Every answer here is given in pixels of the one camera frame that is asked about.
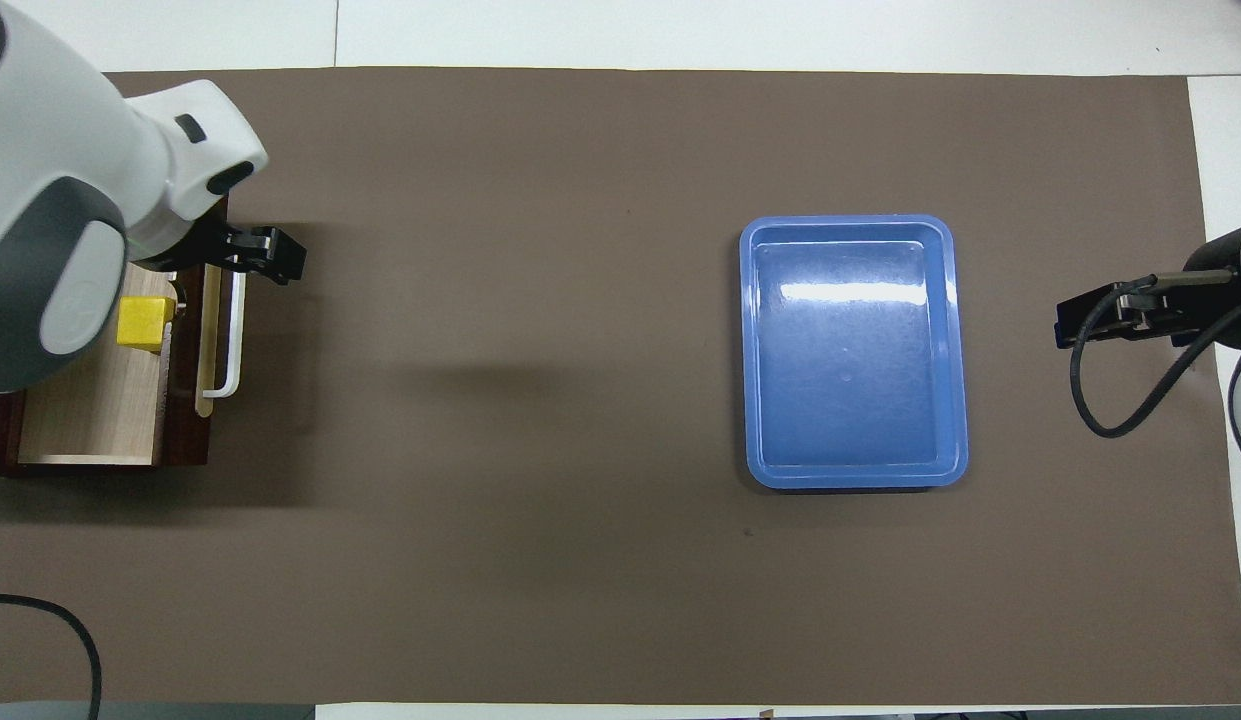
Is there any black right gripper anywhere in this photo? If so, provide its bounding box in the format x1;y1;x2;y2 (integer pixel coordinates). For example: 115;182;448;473
1055;267;1237;350

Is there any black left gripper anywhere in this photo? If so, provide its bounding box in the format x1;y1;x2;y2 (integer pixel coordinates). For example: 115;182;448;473
130;215;309;287

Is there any yellow cube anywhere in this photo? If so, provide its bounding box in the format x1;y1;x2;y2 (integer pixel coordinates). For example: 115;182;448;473
117;296;178;353

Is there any wooden drawer with white handle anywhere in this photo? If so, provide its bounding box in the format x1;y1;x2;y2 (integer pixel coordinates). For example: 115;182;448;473
5;195;246;471

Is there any blue plastic tray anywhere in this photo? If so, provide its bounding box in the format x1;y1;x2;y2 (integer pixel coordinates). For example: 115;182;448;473
739;214;970;490

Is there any brown paper table mat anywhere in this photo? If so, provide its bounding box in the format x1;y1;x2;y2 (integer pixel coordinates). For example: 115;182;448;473
0;66;1241;706

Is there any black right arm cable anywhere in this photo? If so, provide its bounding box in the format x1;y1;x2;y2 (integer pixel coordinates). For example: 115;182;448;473
1070;270;1241;439

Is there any black floor cable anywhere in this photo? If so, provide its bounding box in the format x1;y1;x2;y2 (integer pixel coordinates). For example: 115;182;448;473
0;593;103;720

